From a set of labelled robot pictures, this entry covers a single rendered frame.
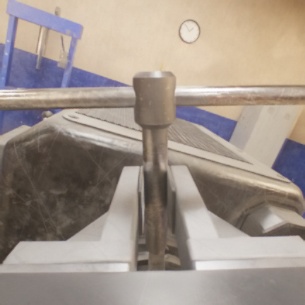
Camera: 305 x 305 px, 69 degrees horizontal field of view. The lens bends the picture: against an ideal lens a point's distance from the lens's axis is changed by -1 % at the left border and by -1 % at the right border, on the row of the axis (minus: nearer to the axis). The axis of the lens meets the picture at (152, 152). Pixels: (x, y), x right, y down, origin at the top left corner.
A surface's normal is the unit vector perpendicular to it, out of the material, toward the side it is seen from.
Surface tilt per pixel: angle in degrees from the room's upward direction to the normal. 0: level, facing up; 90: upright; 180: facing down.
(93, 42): 90
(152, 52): 90
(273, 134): 90
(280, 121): 90
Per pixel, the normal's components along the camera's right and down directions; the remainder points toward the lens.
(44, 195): 0.12, 0.32
